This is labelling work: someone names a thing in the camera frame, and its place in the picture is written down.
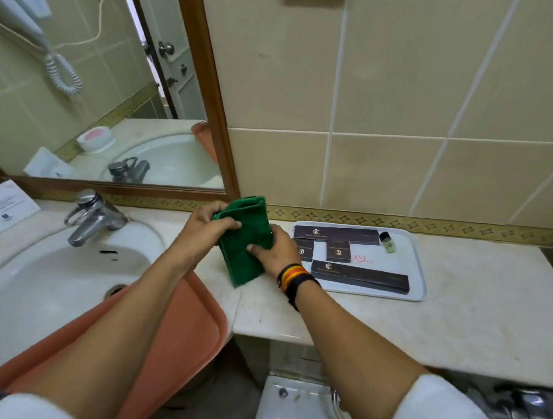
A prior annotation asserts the person's left hand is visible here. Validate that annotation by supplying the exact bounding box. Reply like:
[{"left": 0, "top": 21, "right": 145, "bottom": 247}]
[{"left": 170, "top": 198, "right": 244, "bottom": 276}]

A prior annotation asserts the black wristband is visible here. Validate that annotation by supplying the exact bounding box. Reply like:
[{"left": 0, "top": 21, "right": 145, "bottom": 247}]
[{"left": 283, "top": 271, "right": 323, "bottom": 313}]

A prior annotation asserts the white paper card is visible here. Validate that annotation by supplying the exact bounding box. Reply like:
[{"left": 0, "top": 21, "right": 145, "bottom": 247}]
[{"left": 0, "top": 179, "right": 43, "bottom": 246}]

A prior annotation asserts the wooden framed mirror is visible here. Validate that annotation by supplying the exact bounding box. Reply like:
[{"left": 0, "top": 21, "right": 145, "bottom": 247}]
[{"left": 0, "top": 0, "right": 255, "bottom": 214}]

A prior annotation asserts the white plastic tray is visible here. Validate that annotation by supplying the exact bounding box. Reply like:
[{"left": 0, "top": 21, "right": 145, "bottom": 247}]
[{"left": 285, "top": 220, "right": 432, "bottom": 303}]

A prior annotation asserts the white sleeve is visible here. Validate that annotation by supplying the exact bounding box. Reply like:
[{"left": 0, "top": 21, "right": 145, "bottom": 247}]
[
  {"left": 384, "top": 370, "right": 527, "bottom": 419},
  {"left": 0, "top": 391, "right": 82, "bottom": 419}
]

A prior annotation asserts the white toilet tank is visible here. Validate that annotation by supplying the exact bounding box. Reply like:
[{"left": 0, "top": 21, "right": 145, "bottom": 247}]
[{"left": 252, "top": 373, "right": 365, "bottom": 419}]

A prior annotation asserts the person's left forearm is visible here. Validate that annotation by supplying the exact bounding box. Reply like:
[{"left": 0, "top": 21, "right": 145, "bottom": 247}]
[{"left": 26, "top": 239, "right": 200, "bottom": 419}]

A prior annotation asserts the metal hose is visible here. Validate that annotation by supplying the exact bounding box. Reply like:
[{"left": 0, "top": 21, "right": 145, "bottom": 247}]
[{"left": 327, "top": 384, "right": 365, "bottom": 419}]

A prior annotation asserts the long dark amenity box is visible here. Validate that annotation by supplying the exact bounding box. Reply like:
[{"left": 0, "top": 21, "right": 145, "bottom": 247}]
[
  {"left": 309, "top": 259, "right": 412, "bottom": 295},
  {"left": 293, "top": 224, "right": 382, "bottom": 247}
]

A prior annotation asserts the orange plastic tray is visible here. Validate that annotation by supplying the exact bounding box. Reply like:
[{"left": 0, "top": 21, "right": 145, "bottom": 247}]
[{"left": 0, "top": 257, "right": 233, "bottom": 419}]

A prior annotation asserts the chrome faucet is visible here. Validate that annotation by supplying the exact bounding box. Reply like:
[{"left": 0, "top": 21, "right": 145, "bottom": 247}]
[{"left": 62, "top": 187, "right": 131, "bottom": 252}]

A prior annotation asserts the person's right forearm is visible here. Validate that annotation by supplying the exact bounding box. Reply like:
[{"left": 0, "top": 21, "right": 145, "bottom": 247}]
[{"left": 286, "top": 275, "right": 436, "bottom": 419}]

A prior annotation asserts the small green bottle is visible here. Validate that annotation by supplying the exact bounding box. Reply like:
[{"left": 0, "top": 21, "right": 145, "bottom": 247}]
[{"left": 378, "top": 231, "right": 399, "bottom": 255}]

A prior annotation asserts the white sink basin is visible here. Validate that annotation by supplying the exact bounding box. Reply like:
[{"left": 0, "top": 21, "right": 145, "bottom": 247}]
[{"left": 0, "top": 210, "right": 168, "bottom": 405}]

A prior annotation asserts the striped wristband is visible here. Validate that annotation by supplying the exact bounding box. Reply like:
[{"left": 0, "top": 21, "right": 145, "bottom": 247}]
[{"left": 276, "top": 262, "right": 307, "bottom": 295}]

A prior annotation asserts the green cloth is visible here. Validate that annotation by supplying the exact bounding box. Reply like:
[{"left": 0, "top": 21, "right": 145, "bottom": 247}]
[{"left": 207, "top": 193, "right": 278, "bottom": 291}]

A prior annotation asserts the person's right hand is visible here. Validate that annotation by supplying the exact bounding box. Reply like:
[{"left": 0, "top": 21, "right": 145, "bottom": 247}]
[{"left": 245, "top": 222, "right": 305, "bottom": 279}]

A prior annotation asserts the small dark amenity box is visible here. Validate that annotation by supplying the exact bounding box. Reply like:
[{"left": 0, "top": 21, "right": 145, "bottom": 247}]
[
  {"left": 325, "top": 240, "right": 353, "bottom": 264},
  {"left": 293, "top": 238, "right": 316, "bottom": 263}
]

